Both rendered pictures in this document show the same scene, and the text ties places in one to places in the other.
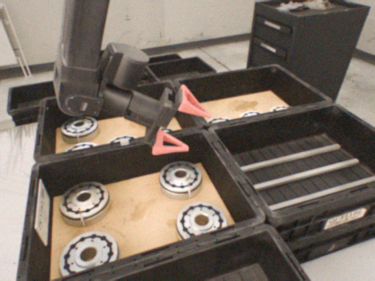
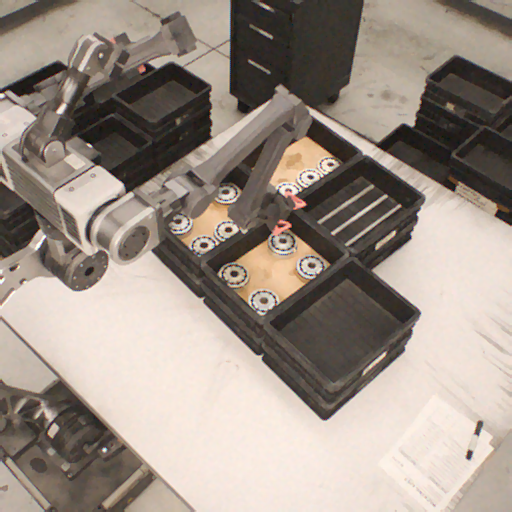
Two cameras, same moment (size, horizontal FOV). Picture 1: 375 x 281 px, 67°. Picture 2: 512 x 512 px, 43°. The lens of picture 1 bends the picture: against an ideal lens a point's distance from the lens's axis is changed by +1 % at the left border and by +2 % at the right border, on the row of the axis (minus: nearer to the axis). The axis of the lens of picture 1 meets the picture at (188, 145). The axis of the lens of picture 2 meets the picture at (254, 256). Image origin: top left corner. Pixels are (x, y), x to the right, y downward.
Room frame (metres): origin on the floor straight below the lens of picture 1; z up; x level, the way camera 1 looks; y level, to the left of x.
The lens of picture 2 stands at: (-0.79, 0.73, 2.58)
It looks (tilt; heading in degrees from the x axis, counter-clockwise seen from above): 51 degrees down; 334
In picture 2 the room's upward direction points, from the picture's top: 3 degrees clockwise
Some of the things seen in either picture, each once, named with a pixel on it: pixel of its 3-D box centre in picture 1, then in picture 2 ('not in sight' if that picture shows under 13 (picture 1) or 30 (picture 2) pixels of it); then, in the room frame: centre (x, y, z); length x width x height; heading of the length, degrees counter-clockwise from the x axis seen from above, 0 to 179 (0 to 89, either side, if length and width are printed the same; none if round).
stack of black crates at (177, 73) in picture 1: (181, 98); (165, 126); (1.76, 0.06, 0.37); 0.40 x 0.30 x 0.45; 115
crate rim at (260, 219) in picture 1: (138, 192); (275, 260); (0.38, 0.10, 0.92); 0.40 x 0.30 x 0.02; 109
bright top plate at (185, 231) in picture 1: (201, 221); (311, 266); (0.35, -0.03, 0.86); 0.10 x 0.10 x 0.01
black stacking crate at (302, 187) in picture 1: (303, 166); (356, 212); (0.51, -0.28, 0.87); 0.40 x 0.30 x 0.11; 109
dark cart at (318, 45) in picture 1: (294, 67); (294, 42); (2.11, -0.83, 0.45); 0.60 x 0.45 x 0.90; 114
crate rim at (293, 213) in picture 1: (309, 150); (358, 202); (0.51, -0.28, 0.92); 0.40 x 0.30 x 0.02; 109
